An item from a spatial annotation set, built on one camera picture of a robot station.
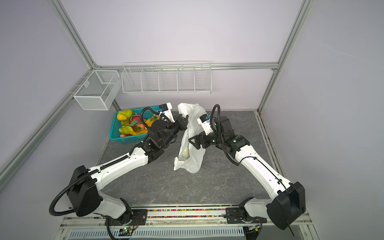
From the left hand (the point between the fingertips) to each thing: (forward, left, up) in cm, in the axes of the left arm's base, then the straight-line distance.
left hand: (191, 114), depth 70 cm
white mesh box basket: (+35, +60, -10) cm, 70 cm away
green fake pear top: (+26, +44, -23) cm, 56 cm away
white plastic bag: (-14, +2, -18) cm, 23 cm away
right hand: (-6, -1, -11) cm, 13 cm away
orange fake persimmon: (+17, +35, -28) cm, 48 cm away
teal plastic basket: (+13, +52, -29) cm, 61 cm away
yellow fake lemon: (+25, +50, -27) cm, 62 cm away
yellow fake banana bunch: (+24, +32, -32) cm, 52 cm away
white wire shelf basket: (+40, +15, -6) cm, 43 cm away
